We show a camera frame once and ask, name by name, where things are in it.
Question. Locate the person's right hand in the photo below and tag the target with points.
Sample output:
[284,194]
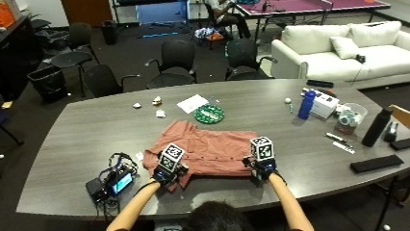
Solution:
[261,169]

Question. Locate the person's left hand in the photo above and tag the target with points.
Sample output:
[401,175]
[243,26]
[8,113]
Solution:
[167,174]

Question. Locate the salmon pink shirt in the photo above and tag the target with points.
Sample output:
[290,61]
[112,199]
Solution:
[209,149]

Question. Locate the white marker cube left glove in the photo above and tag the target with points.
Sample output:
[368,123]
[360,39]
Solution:
[172,157]

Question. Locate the white marker cube glove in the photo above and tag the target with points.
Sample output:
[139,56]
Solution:
[172,157]
[262,148]

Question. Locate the white marker cube right glove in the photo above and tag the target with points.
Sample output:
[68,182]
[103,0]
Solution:
[262,148]

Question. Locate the black electronic device with screen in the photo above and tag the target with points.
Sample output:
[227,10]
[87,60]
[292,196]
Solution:
[117,183]

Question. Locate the the person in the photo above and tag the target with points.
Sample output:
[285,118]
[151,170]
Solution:
[217,216]

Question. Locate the small white crumpled item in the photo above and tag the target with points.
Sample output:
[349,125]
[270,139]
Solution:
[160,113]
[137,105]

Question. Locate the black marker pen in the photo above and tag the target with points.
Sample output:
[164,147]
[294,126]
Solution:
[337,138]

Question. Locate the white marker pen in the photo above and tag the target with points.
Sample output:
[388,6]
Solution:
[344,147]

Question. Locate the green round plate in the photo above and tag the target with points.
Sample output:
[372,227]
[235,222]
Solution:
[209,114]

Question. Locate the blue water bottle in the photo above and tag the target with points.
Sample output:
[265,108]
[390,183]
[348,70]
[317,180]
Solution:
[306,104]

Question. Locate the white paper sheet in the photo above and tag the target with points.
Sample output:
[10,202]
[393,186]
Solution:
[192,103]

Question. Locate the small white and tan item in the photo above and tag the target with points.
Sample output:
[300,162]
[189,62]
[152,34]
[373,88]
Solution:
[157,101]

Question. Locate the white cardboard box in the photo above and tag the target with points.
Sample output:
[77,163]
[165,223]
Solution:
[324,104]

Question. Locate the clear plastic container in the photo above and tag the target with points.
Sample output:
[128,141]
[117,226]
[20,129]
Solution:
[350,117]

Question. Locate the black flat case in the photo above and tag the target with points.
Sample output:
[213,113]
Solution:
[377,163]

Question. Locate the black water bottle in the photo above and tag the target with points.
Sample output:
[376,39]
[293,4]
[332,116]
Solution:
[377,127]

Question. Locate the black rectangular remote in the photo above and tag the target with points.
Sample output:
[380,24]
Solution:
[320,83]

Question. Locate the black office chair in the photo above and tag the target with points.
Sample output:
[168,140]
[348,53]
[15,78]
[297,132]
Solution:
[75,48]
[175,64]
[104,80]
[245,59]

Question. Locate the black flat object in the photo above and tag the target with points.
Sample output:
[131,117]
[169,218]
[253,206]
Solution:
[401,144]

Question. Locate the black trash bin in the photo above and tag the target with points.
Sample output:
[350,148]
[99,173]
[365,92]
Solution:
[49,83]

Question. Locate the white sofa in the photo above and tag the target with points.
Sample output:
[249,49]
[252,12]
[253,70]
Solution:
[341,54]

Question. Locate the black controller on sofa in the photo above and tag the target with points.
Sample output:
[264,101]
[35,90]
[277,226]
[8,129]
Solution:
[361,58]

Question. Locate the white sofa cushion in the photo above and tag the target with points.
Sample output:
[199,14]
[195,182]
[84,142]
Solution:
[345,46]

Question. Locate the black cabinet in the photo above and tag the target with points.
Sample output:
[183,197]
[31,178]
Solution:
[15,57]

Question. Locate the purple table-tennis table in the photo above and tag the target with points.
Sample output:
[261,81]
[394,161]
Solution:
[308,6]

